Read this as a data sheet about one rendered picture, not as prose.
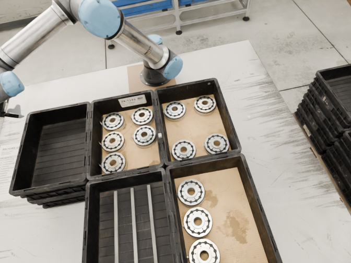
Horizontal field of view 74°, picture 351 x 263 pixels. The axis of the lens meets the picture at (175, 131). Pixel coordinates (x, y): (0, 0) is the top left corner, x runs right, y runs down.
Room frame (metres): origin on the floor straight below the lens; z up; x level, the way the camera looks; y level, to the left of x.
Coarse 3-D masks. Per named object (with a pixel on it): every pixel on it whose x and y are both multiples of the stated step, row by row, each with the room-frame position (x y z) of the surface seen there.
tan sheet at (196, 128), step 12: (192, 108) 0.69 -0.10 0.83; (216, 108) 0.66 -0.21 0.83; (192, 120) 0.62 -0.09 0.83; (204, 120) 0.60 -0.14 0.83; (216, 120) 0.59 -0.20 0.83; (168, 132) 0.58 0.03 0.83; (180, 132) 0.56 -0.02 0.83; (192, 132) 0.55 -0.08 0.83; (204, 132) 0.54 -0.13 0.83; (216, 132) 0.53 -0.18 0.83; (216, 144) 0.47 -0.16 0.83
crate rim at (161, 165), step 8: (120, 96) 0.76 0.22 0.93; (128, 96) 0.75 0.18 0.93; (152, 96) 0.72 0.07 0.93; (88, 144) 0.53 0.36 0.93; (160, 144) 0.46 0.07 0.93; (88, 152) 0.49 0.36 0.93; (160, 152) 0.43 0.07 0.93; (88, 160) 0.45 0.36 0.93; (160, 160) 0.39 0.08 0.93; (88, 168) 0.42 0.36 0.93; (136, 168) 0.38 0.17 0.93; (152, 168) 0.37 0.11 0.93; (88, 176) 0.38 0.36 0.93; (96, 176) 0.38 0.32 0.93; (104, 176) 0.37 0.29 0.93
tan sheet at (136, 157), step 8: (120, 112) 0.74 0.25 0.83; (128, 112) 0.73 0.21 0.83; (128, 120) 0.69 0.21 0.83; (128, 128) 0.64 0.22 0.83; (136, 128) 0.63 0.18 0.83; (128, 136) 0.59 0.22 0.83; (144, 136) 0.58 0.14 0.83; (128, 144) 0.55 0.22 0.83; (104, 152) 0.53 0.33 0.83; (120, 152) 0.52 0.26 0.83; (128, 152) 0.51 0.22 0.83; (136, 152) 0.50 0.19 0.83; (144, 152) 0.49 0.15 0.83; (152, 152) 0.49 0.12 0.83; (128, 160) 0.47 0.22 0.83; (136, 160) 0.46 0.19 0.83; (144, 160) 0.46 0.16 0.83; (152, 160) 0.45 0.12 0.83; (128, 168) 0.43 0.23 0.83
